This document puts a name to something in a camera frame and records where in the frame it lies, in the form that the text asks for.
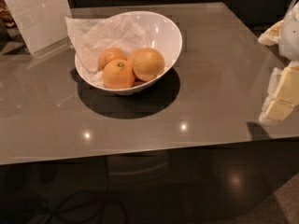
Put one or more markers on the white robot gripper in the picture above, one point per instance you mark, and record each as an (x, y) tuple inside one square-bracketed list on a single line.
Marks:
[(290, 36)]

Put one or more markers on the white paper napkin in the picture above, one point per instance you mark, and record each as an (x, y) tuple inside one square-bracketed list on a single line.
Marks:
[(91, 37)]

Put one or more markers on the orange fruit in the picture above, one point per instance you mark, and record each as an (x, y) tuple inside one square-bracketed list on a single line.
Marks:
[(108, 55), (118, 74), (147, 63)]

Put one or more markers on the white ceramic bowl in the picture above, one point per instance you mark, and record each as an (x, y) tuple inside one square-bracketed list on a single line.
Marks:
[(162, 35)]

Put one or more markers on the clear acrylic sign holder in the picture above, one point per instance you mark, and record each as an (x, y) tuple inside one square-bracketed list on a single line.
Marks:
[(40, 22)]

